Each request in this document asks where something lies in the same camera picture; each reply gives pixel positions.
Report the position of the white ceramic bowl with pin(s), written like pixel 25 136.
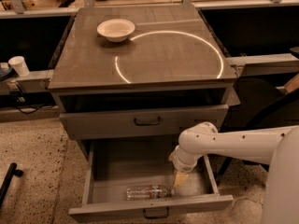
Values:
pixel 116 30

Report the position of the black middle drawer handle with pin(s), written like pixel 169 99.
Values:
pixel 156 213

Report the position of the grey drawer cabinet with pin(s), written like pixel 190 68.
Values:
pixel 171 60

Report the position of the grey metal side rail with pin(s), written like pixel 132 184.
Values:
pixel 258 65

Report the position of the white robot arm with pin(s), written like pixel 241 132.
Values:
pixel 276 147

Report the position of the clear plastic water bottle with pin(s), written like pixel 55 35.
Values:
pixel 147 192

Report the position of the black upper drawer handle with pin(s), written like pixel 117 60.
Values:
pixel 152 122

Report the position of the black pole on floor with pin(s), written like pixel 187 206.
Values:
pixel 11 172

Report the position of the white paper cup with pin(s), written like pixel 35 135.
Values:
pixel 19 65

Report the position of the black drawer handle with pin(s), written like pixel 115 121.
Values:
pixel 152 122
pixel 156 213

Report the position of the open middle drawer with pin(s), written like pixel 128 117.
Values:
pixel 119 163

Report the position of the black office chair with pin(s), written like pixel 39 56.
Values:
pixel 263 105

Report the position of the upper grey drawer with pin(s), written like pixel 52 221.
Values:
pixel 116 124

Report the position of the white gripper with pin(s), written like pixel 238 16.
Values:
pixel 181 165

